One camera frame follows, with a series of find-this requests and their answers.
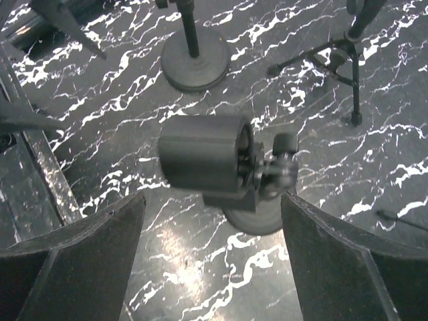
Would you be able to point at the round base stand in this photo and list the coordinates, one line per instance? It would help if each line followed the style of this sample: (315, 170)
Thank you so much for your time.
(218, 157)
(195, 58)

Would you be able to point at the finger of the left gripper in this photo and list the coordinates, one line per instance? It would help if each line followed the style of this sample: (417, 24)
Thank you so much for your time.
(15, 117)
(58, 15)

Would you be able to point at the black tripod stand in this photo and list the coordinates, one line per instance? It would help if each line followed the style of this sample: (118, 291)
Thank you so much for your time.
(339, 49)

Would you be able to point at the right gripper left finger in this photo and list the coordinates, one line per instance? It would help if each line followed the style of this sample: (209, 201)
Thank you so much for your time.
(77, 272)

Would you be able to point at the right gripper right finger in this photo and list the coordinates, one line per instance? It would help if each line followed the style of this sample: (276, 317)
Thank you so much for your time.
(343, 272)

